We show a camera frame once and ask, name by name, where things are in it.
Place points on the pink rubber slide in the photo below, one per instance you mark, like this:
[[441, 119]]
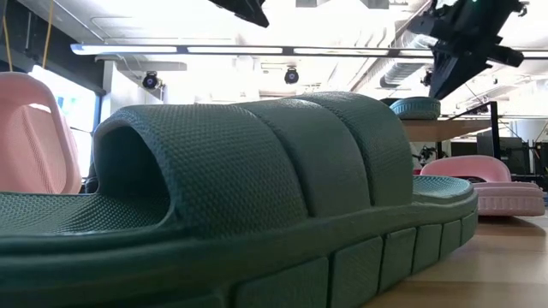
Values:
[[34, 149], [505, 201]]

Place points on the wooden shelf with black frame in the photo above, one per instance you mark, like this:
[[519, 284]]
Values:
[[441, 130]]

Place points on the silver ventilation duct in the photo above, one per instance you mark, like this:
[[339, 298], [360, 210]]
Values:
[[398, 72]]

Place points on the long ceiling light strip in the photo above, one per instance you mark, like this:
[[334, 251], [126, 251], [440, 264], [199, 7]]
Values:
[[235, 50]]

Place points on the green rubber slide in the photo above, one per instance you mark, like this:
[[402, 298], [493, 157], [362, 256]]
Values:
[[415, 110], [257, 171]]

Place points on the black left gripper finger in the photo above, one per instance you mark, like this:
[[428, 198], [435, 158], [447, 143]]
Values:
[[244, 10]]

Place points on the black ceiling spotlight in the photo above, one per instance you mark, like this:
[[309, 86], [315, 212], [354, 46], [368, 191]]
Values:
[[426, 79], [150, 80], [291, 75]]

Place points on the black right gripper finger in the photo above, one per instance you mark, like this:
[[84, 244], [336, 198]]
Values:
[[421, 26], [449, 70]]

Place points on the black rubber slide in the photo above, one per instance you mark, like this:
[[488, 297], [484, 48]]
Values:
[[91, 187]]

